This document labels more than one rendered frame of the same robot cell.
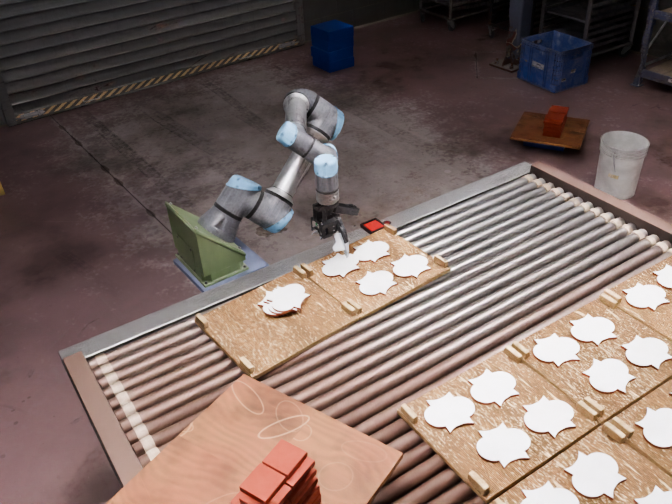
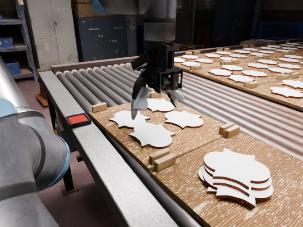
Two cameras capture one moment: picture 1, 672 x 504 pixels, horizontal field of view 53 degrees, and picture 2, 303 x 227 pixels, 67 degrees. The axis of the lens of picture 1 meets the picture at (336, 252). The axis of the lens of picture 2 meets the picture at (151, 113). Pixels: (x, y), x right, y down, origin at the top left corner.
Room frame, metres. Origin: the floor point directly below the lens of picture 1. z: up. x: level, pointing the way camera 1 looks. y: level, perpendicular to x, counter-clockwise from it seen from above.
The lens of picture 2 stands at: (1.94, 0.60, 1.30)
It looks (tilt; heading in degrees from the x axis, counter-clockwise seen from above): 25 degrees down; 271
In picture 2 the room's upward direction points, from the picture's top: straight up
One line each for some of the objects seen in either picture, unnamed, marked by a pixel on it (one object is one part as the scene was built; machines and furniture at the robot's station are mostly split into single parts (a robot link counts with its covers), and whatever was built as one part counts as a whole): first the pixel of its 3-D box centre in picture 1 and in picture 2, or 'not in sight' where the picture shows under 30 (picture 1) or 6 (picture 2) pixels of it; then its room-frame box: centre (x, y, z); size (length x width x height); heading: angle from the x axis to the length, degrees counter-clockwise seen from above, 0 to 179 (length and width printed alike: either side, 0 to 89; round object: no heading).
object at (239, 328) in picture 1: (276, 319); (267, 192); (1.69, 0.21, 0.93); 0.41 x 0.35 x 0.02; 127
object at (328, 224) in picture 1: (327, 216); (161, 66); (1.92, 0.02, 1.16); 0.09 x 0.08 x 0.12; 126
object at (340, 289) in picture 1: (373, 269); (157, 122); (1.93, -0.13, 0.93); 0.41 x 0.35 x 0.02; 126
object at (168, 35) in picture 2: (328, 195); (160, 32); (1.93, 0.02, 1.24); 0.08 x 0.08 x 0.05
